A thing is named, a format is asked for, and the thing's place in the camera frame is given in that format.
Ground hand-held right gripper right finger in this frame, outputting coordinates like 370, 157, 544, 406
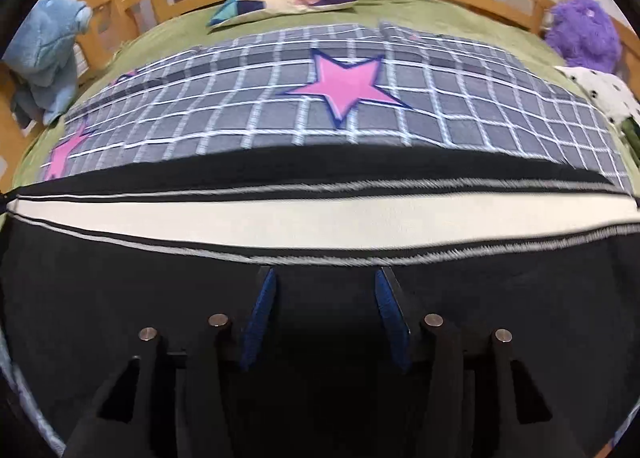
374, 265, 583, 458

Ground dark green cloth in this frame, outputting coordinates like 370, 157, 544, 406
620, 118, 640, 163

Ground green bed blanket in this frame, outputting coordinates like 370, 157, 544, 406
0, 0, 640, 239

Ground purple plush toy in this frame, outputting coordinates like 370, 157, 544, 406
545, 0, 623, 73

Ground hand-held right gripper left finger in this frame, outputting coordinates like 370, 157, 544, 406
65, 265, 281, 458

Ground blue plush toy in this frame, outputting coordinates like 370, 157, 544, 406
2, 0, 93, 129

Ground grey checked star blanket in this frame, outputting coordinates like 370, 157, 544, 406
0, 20, 638, 458

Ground black pants with white waistband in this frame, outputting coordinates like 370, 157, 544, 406
0, 145, 640, 458

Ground white flower-dotted pillow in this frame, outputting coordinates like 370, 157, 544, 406
555, 65, 640, 129

